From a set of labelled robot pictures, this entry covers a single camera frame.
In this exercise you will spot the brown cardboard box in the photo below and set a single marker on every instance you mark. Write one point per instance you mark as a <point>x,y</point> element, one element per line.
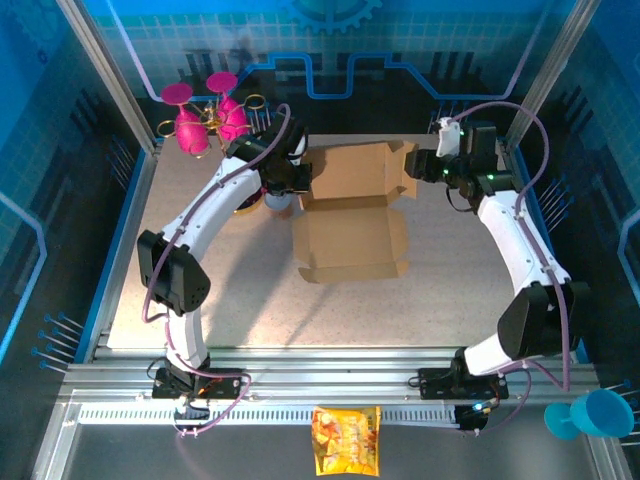
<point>350,240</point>

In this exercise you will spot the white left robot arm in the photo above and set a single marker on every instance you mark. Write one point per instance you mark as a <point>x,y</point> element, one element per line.
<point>220,195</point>

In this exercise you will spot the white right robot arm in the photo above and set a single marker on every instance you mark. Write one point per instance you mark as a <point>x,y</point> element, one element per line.
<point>520,240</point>

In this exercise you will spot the black controller box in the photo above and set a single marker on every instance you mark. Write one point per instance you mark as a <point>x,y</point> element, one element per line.
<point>470,420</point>

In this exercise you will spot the white paper cup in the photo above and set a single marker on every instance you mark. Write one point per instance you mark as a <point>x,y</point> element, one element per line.
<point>277,205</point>

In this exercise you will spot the dark bowl with gold rim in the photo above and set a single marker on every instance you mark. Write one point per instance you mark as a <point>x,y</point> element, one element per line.
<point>248,206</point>

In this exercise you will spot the pink plastic goblet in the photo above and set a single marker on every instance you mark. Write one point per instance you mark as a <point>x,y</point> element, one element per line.
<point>191,132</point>
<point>231,120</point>

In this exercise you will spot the yellow snack bag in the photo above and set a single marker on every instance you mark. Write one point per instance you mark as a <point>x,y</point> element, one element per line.
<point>346,440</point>

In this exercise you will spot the teal plastic goblet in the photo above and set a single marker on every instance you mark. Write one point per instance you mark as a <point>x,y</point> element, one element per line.
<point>600,412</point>

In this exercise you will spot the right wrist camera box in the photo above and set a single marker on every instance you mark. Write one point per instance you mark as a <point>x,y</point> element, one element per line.
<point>448,137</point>

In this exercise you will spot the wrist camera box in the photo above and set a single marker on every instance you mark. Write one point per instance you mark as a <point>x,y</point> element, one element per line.
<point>448,137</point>
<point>296,134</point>

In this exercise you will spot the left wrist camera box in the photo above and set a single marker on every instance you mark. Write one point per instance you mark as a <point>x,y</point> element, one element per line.
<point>296,134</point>

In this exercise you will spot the aluminium frame post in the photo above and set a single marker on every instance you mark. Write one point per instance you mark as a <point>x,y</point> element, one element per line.
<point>547,70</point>
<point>111,75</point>

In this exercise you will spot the aluminium frame beam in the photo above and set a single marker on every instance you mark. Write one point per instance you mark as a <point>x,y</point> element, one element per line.
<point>325,375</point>

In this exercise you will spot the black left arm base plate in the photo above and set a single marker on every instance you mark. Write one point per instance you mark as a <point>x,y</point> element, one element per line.
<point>220,387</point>

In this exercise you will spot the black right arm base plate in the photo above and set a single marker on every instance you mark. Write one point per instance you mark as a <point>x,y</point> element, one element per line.
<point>440,385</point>

